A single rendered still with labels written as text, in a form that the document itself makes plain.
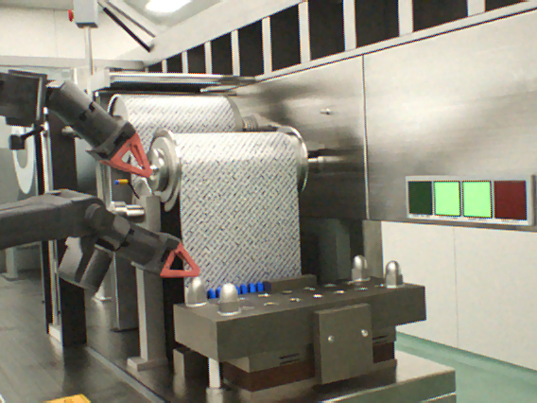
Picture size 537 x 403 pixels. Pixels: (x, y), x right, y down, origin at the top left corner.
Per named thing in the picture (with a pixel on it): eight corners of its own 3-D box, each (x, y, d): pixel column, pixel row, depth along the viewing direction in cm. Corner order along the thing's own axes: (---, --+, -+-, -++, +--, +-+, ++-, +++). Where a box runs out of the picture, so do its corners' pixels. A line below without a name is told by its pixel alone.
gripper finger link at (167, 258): (196, 293, 116) (148, 271, 112) (180, 288, 122) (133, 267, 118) (213, 256, 118) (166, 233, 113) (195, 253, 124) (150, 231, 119)
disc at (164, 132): (148, 205, 129) (147, 126, 127) (150, 205, 130) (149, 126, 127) (180, 217, 117) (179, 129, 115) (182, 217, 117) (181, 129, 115)
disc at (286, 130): (266, 197, 142) (267, 125, 140) (268, 197, 142) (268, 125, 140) (305, 206, 129) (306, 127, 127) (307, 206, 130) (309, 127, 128)
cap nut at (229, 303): (213, 312, 105) (212, 283, 104) (234, 309, 106) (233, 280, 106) (224, 317, 101) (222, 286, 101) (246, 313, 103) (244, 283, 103)
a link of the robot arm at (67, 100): (41, 100, 106) (66, 74, 107) (36, 97, 112) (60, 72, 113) (75, 131, 109) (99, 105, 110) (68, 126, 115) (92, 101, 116)
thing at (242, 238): (184, 306, 118) (180, 199, 117) (300, 289, 130) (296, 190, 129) (186, 306, 118) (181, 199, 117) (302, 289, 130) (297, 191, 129)
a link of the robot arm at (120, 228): (101, 203, 108) (90, 204, 112) (82, 243, 106) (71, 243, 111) (139, 222, 111) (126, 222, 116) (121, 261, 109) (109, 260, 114)
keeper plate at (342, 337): (315, 381, 108) (311, 311, 107) (366, 369, 113) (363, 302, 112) (324, 385, 106) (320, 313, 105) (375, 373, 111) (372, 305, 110)
